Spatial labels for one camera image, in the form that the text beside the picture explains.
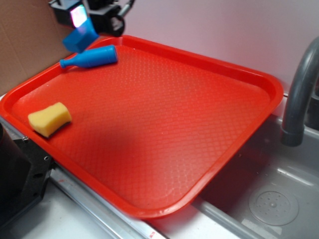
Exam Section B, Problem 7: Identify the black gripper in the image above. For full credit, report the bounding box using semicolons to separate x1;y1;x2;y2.
48;0;135;35

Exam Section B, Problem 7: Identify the blue rectangular block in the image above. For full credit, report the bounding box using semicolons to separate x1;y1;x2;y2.
62;18;99;53

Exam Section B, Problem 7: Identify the brown cardboard panel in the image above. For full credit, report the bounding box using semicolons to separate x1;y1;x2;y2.
0;0;71;95

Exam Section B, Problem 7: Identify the blue toy bottle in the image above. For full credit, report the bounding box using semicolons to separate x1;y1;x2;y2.
59;45;118;69

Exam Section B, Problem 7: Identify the yellow sponge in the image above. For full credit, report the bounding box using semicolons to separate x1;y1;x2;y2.
28;102;72;138

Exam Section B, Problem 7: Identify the red plastic tray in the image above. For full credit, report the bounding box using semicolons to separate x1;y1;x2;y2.
0;36;284;219

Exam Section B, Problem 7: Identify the grey toy faucet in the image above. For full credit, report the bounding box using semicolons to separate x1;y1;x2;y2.
281;38;319;147

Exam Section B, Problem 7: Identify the grey toy sink basin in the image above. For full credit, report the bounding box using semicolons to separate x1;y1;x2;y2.
193;116;319;239

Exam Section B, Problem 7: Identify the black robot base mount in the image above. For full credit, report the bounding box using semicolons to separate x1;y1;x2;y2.
0;125;53;228

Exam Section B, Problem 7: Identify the aluminium rail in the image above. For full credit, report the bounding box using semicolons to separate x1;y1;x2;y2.
0;117;172;239

